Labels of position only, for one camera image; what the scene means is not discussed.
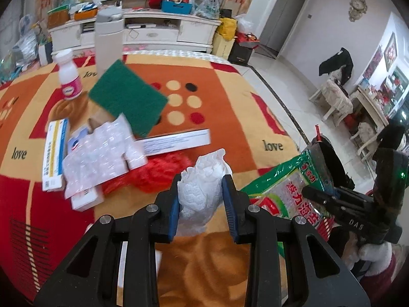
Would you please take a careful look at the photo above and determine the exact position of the white tissue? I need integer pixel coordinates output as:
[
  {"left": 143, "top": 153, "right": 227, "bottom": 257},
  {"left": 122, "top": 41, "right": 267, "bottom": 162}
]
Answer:
[{"left": 177, "top": 148, "right": 232, "bottom": 236}]

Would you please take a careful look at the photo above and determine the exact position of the green snack bag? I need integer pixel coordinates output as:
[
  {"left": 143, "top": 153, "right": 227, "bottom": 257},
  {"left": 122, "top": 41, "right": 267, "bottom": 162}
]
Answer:
[{"left": 241, "top": 150, "right": 334, "bottom": 240}]

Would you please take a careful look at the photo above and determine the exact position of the black trash bin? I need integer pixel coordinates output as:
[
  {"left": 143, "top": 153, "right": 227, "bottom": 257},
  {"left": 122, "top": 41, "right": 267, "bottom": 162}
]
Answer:
[{"left": 306, "top": 135, "right": 355, "bottom": 193}]

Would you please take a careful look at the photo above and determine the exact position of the red mesh bag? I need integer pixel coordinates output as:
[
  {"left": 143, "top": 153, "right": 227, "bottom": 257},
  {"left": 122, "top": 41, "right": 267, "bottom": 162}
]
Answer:
[{"left": 102, "top": 152, "right": 193, "bottom": 195}]

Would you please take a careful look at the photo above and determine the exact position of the long white box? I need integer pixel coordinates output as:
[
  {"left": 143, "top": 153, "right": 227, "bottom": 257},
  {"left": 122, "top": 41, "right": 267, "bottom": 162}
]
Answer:
[{"left": 136, "top": 129, "right": 211, "bottom": 157}]

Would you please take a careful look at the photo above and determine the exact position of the clear blister pack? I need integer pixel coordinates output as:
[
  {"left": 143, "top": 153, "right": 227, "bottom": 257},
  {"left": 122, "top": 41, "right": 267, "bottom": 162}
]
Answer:
[{"left": 62, "top": 114, "right": 148, "bottom": 198}]

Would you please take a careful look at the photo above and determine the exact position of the white dining table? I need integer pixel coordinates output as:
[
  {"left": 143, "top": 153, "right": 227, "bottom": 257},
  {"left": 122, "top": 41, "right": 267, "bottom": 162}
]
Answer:
[{"left": 349, "top": 87, "right": 389, "bottom": 132}]

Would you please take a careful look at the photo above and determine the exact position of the white chair with jacket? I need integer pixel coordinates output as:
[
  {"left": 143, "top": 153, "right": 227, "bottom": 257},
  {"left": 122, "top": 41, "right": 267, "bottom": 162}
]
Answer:
[{"left": 309, "top": 47, "right": 354, "bottom": 126}]

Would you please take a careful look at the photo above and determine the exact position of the green scouring pad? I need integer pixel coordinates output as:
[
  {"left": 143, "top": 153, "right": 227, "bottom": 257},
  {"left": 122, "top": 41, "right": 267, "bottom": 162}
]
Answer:
[{"left": 89, "top": 60, "right": 168, "bottom": 137}]

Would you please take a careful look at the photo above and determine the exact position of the blue yellow medicine box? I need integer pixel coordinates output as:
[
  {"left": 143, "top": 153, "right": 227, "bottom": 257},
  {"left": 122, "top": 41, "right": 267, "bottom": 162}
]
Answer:
[{"left": 42, "top": 118, "right": 70, "bottom": 192}]

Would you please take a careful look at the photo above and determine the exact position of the black box on floor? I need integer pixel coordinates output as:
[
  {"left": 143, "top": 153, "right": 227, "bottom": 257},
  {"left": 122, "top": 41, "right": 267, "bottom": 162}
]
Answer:
[{"left": 228, "top": 41, "right": 253, "bottom": 66}]

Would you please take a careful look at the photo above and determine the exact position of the white pink bottle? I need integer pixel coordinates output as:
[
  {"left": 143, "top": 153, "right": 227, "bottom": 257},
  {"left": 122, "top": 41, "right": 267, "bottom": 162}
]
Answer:
[{"left": 55, "top": 49, "right": 83, "bottom": 100}]

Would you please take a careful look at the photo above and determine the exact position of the cream paper bag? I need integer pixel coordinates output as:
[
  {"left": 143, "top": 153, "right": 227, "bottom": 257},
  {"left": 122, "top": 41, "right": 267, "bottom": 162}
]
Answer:
[{"left": 211, "top": 32, "right": 235, "bottom": 60}]

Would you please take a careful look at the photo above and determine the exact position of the white TV cabinet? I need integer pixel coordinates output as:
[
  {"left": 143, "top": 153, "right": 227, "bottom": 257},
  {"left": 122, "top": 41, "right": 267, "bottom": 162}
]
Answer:
[{"left": 49, "top": 9, "right": 220, "bottom": 55}]

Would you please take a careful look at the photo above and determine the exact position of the yellow bag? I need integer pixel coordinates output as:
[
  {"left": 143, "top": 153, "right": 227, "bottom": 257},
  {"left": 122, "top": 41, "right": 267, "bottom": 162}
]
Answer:
[{"left": 216, "top": 17, "right": 237, "bottom": 41}]

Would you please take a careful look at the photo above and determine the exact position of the tall white container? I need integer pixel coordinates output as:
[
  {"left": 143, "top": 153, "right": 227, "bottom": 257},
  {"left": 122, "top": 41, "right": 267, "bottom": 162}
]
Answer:
[{"left": 94, "top": 6, "right": 124, "bottom": 78}]

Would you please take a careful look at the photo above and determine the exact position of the blue storage basket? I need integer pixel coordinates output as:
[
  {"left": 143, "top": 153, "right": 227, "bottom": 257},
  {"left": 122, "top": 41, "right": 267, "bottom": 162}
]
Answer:
[{"left": 161, "top": 0, "right": 193, "bottom": 15}]

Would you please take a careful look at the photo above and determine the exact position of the clear plastic bag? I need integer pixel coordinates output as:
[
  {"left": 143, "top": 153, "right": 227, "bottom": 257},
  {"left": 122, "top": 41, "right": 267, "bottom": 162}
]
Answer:
[{"left": 194, "top": 0, "right": 220, "bottom": 20}]

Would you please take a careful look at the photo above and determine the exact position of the ornate wall clock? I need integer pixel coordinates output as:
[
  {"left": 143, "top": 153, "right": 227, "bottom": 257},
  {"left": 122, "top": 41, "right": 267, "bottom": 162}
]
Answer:
[{"left": 349, "top": 0, "right": 367, "bottom": 22}]

